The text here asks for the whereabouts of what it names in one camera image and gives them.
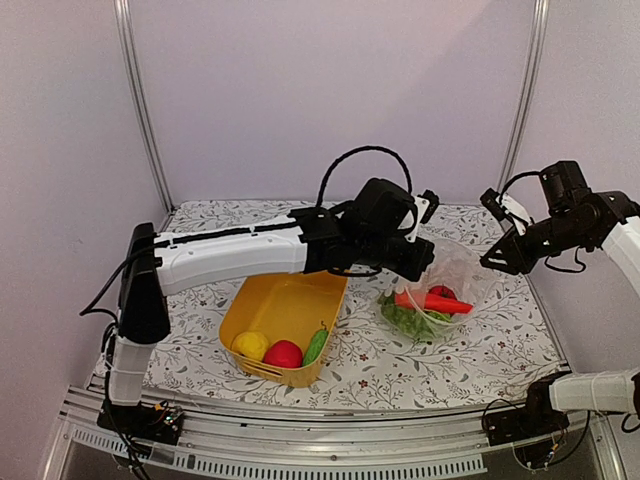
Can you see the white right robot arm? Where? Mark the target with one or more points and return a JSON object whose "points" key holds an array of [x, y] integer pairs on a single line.
{"points": [[566, 192]]}

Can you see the left aluminium frame post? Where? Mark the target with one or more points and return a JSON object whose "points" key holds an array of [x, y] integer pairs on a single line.
{"points": [[126, 36]]}

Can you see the green toy cucumber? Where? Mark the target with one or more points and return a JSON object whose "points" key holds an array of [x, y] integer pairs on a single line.
{"points": [[316, 346]]}

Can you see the orange toy carrot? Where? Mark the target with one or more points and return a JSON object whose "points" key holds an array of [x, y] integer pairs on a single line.
{"points": [[431, 302]]}

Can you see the red toy tomato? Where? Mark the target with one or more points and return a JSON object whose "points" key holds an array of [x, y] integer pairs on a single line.
{"points": [[443, 291]]}

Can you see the aluminium frame post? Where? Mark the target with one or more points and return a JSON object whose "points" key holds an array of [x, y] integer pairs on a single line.
{"points": [[533, 60], [126, 36]]}

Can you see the floral tablecloth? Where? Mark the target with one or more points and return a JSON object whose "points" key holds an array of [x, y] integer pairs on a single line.
{"points": [[368, 364]]}

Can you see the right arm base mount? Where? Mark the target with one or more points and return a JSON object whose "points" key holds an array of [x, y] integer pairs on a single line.
{"points": [[504, 422]]}

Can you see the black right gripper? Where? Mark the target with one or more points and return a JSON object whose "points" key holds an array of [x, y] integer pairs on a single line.
{"points": [[518, 258]]}

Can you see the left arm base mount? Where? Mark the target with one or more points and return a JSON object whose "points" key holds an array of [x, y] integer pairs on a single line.
{"points": [[160, 423]]}

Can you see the green toy broccoli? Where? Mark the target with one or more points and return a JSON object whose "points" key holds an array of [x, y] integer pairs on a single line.
{"points": [[418, 325]]}

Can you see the clear zip top bag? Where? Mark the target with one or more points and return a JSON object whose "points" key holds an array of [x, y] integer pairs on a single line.
{"points": [[456, 267]]}

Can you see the right aluminium frame post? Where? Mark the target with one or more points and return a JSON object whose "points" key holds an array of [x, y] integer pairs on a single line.
{"points": [[533, 60]]}

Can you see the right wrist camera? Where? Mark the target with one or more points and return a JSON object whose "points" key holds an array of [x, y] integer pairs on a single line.
{"points": [[503, 208]]}

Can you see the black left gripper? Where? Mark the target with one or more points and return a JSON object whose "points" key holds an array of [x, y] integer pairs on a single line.
{"points": [[422, 258]]}

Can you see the red toy apple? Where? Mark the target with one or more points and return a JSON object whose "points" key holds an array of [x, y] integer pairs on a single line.
{"points": [[284, 354]]}

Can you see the yellow plastic basket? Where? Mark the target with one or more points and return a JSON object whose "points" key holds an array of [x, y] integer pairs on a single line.
{"points": [[291, 307]]}

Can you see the yellow toy lemon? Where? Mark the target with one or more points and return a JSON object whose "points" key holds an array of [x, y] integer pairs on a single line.
{"points": [[251, 344]]}

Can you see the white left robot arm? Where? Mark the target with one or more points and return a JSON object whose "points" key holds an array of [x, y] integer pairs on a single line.
{"points": [[160, 265]]}

